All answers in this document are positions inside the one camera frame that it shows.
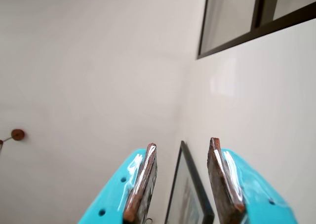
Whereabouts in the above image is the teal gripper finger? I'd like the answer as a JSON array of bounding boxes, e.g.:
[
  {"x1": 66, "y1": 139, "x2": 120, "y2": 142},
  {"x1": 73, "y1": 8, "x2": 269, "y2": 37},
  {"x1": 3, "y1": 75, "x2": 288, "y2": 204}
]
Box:
[
  {"x1": 77, "y1": 143, "x2": 158, "y2": 224},
  {"x1": 206, "y1": 137, "x2": 301, "y2": 224}
]

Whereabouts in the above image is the black framed picture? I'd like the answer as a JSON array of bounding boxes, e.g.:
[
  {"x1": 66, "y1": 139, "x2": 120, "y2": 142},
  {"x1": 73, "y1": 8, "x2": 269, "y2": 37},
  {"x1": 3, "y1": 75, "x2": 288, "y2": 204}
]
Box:
[{"x1": 164, "y1": 140, "x2": 215, "y2": 224}]

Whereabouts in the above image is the brown round wall knob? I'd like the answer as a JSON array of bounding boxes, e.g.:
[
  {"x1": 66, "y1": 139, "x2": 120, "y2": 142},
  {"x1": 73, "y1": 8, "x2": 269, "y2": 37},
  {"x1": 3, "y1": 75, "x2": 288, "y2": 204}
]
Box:
[{"x1": 10, "y1": 128, "x2": 25, "y2": 141}]

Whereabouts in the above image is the dark window frame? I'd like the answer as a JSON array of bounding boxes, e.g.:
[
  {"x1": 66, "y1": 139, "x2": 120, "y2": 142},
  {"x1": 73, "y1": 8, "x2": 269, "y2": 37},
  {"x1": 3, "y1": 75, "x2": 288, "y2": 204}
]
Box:
[{"x1": 197, "y1": 0, "x2": 316, "y2": 60}]

